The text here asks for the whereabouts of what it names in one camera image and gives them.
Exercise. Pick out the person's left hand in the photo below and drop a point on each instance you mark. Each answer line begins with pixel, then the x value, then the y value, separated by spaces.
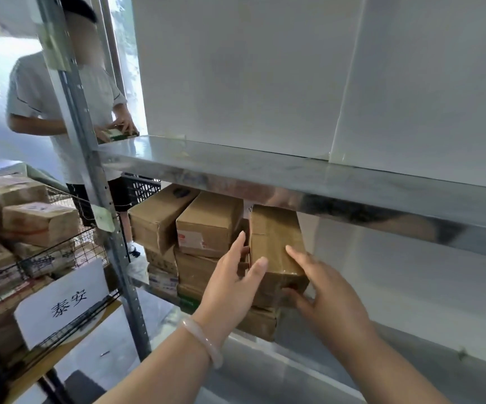
pixel 226 298

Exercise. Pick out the person's right hand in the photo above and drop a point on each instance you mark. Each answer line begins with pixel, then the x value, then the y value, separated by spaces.
pixel 335 307

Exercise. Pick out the stack of cardboard boxes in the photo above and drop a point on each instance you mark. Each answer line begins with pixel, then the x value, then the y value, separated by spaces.
pixel 205 222

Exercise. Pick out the clear-taped brown cardboard box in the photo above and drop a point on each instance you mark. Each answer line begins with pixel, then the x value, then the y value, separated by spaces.
pixel 274 235

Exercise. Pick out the box with white label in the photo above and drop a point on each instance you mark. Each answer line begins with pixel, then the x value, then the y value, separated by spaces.
pixel 45 260

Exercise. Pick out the box with orange stripe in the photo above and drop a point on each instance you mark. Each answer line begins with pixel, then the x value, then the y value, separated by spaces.
pixel 41 225

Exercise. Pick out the cardboard parcel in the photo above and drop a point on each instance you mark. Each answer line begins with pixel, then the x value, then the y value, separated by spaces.
pixel 16 193

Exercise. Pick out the person's left forearm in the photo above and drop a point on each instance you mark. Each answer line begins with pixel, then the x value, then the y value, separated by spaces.
pixel 163 370

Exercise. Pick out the person's right forearm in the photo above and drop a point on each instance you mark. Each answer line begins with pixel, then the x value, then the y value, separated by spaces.
pixel 390 374

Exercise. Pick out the metal shelving rack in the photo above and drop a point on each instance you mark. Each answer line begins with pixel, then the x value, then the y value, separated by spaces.
pixel 268 172

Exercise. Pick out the green white packet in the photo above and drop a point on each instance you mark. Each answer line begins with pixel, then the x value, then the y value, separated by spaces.
pixel 119 135

